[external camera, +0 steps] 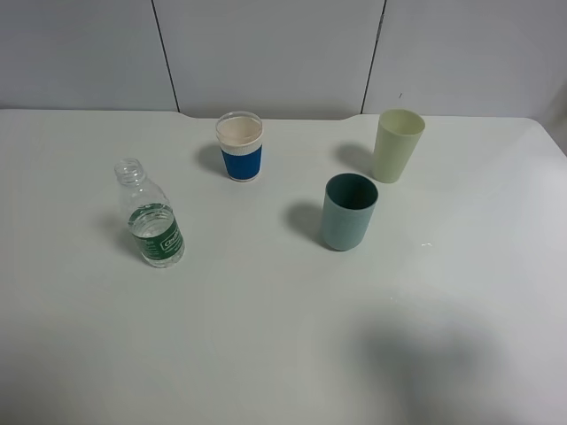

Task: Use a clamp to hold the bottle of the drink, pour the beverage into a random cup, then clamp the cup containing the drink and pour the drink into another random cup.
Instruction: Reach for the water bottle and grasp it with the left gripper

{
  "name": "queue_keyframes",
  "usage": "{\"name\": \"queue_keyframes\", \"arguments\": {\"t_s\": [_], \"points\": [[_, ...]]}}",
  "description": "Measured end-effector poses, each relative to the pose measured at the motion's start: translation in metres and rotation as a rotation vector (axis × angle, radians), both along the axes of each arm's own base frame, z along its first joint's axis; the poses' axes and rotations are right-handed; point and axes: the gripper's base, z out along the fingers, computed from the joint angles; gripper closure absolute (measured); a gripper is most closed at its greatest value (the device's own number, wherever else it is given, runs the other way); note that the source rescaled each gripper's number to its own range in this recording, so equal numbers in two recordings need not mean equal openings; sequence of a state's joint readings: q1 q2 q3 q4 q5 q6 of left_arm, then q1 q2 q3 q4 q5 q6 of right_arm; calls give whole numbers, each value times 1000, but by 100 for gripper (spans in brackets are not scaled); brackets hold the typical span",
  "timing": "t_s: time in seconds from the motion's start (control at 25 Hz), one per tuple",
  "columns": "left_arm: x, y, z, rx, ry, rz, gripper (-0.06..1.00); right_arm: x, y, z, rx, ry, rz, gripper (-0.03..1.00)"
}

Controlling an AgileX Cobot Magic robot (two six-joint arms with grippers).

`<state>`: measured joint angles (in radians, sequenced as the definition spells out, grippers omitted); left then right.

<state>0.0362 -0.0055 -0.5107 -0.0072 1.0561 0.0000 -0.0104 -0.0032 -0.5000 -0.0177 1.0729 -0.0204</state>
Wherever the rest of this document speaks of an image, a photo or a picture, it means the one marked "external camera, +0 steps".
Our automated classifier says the teal plastic cup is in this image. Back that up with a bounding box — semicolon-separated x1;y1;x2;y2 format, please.
321;173;378;251

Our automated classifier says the clear bottle green label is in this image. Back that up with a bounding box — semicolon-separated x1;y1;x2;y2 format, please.
114;158;185;268

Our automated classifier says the blue sleeved paper cup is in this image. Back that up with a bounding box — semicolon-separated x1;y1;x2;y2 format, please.
215;112;263;182

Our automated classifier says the pale green plastic cup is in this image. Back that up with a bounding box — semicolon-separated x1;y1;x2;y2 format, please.
372;109;425;183

